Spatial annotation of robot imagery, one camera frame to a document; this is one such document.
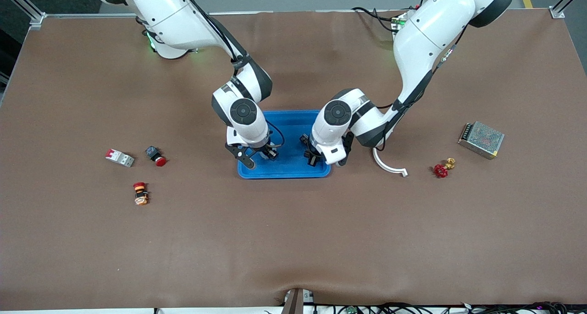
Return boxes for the blue plastic tray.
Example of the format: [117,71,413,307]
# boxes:
[237,110,332,179]

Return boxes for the white curved plastic piece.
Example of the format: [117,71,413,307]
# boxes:
[372,147,409,177]

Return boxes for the red button blue base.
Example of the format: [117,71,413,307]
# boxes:
[145,145,167,167]

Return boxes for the red brass valve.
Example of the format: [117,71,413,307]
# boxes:
[433,157,456,179]

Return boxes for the white red circuit breaker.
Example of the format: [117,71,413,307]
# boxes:
[105,149,135,168]

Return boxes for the metal mesh power supply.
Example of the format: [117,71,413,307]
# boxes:
[457,121,505,160]

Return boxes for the black right camera cable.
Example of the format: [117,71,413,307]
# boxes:
[266,121,286,149]

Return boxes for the red button orange ring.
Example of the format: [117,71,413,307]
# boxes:
[133,182,150,206]

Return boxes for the black base cables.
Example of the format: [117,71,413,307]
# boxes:
[351,6,399,34]

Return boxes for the brown bracket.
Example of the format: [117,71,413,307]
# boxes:
[281,288,304,314]

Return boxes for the aluminium frame post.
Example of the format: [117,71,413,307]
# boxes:
[549,0,587,19]
[0,0,46,30]

